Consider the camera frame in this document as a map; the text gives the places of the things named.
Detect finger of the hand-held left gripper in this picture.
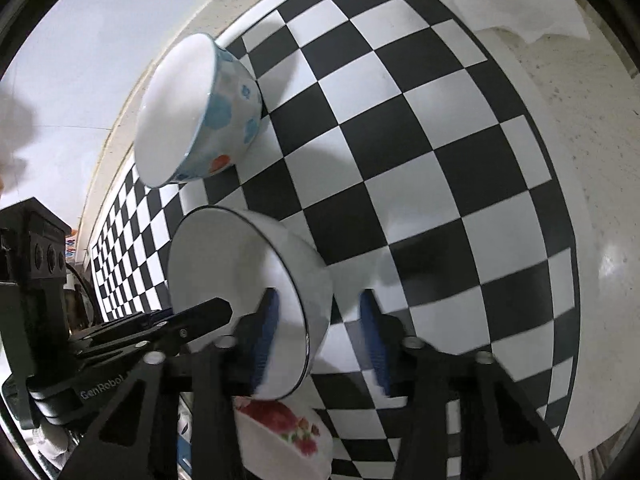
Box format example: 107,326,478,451
69,317,181,357
141,298,234,341

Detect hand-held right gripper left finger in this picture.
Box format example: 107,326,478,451
75,287,281,480

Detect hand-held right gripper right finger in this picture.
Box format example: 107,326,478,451
357,288,581,480

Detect white bowl dark rim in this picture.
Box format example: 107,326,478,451
167,206,333,401

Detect white bowl red flower print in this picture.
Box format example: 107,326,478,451
235,395,333,480

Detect black white checkered tablecloth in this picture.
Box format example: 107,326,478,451
87,0,583,480

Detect white bowl blue dots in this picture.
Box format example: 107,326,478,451
134,33,263,188

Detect white paper tissue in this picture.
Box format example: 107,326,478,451
440,0,592,45

